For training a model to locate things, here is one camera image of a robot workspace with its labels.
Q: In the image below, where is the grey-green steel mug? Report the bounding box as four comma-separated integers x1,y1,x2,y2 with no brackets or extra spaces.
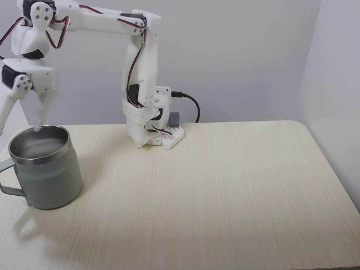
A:
0,125,84,210

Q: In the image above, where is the black power cable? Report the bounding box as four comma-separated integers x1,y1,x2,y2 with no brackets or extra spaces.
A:
171,91,201,124

